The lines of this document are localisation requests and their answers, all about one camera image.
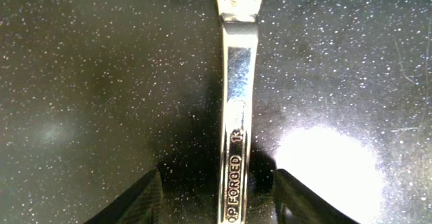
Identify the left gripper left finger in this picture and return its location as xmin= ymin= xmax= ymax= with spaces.
xmin=84 ymin=169 xmax=166 ymax=224

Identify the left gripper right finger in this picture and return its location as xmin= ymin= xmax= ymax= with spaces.
xmin=272 ymin=169 xmax=360 ymax=224

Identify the wrench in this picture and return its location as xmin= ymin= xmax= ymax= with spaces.
xmin=213 ymin=0 xmax=268 ymax=224

